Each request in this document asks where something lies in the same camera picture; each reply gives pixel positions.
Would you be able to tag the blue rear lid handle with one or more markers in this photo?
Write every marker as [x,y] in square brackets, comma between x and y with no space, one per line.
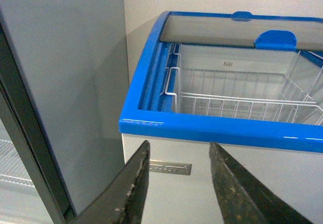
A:
[241,16]

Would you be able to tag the blue freezer lid handle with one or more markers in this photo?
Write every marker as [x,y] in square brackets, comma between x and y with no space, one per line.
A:
[276,40]

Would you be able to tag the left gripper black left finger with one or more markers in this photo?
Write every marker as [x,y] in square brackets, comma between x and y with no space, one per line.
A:
[124,199]

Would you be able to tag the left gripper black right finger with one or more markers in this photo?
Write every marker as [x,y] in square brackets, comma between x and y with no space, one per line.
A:
[242,198]

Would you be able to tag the silver brand badge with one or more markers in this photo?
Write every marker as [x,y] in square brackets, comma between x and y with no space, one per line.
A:
[171,168]

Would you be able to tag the grey upright display fridge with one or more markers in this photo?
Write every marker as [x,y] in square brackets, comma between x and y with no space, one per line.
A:
[64,78]

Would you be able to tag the white blue chest freezer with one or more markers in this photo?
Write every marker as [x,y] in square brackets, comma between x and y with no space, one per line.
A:
[286,157]

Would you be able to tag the glass sliding freezer lid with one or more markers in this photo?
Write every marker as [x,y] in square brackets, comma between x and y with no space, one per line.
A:
[219,29]

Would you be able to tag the white wire freezer basket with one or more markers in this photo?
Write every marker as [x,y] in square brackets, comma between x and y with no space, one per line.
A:
[253,84]

